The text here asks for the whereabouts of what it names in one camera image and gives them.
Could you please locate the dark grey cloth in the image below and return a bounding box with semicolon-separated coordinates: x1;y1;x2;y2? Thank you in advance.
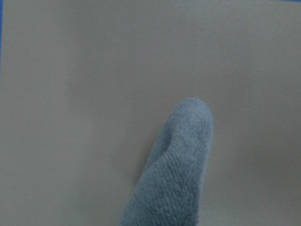
119;98;214;226

